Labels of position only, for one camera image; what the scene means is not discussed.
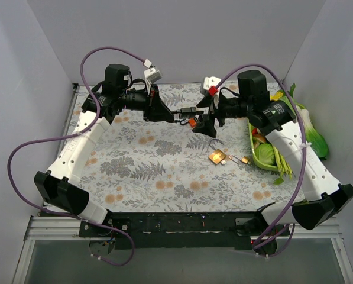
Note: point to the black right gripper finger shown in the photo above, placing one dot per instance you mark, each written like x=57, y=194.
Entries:
x=205, y=126
x=205, y=102

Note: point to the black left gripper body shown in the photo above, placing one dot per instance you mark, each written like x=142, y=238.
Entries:
x=150, y=103

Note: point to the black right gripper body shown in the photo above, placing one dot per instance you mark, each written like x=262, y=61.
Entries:
x=211, y=110

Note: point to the orange black padlock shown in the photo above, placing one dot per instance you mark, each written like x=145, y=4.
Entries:
x=192, y=122

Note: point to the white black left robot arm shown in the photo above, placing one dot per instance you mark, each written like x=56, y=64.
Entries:
x=59, y=185

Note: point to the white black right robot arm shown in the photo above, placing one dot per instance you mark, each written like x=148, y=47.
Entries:
x=318, y=195

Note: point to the large brass padlock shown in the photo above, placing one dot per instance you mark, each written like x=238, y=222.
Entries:
x=217, y=156

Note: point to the small brass padlock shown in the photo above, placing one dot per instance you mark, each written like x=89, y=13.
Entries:
x=238, y=160

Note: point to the floral patterned mat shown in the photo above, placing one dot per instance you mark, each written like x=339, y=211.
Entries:
x=159, y=166

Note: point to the yellow-leaf napa cabbage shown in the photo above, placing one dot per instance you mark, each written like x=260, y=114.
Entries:
x=276, y=96

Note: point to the round green cabbage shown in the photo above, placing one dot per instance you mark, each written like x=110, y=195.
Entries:
x=265, y=154

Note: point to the green napa cabbage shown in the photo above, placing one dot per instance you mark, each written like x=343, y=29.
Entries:
x=286, y=101

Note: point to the green plastic basket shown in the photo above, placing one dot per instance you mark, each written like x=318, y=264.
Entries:
x=255, y=142

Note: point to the green celery stalks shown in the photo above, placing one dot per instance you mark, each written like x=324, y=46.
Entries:
x=283, y=167

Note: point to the bok choy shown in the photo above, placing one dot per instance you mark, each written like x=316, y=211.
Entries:
x=317, y=141

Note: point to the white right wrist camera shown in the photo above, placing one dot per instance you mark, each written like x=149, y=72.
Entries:
x=209, y=86

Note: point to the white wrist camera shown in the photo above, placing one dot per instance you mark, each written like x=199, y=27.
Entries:
x=151, y=74
x=209, y=86

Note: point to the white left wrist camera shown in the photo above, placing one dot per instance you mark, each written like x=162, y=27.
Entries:
x=151, y=74

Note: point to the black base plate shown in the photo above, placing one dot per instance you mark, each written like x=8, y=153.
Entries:
x=178, y=229

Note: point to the aluminium frame rail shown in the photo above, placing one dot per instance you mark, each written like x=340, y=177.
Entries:
x=53, y=227

